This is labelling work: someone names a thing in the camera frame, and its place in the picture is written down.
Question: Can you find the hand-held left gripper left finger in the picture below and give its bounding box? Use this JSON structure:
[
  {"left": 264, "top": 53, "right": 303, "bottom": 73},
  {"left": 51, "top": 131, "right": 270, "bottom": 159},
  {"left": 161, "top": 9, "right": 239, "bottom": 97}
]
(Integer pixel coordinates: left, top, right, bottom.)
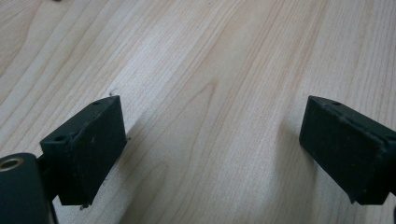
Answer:
[{"left": 38, "top": 94, "right": 129, "bottom": 207}]

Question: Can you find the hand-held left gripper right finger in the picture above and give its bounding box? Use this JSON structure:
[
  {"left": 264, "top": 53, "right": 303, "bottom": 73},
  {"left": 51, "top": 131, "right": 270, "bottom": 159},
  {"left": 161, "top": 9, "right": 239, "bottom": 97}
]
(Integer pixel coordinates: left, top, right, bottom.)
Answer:
[{"left": 298, "top": 94, "right": 396, "bottom": 206}]

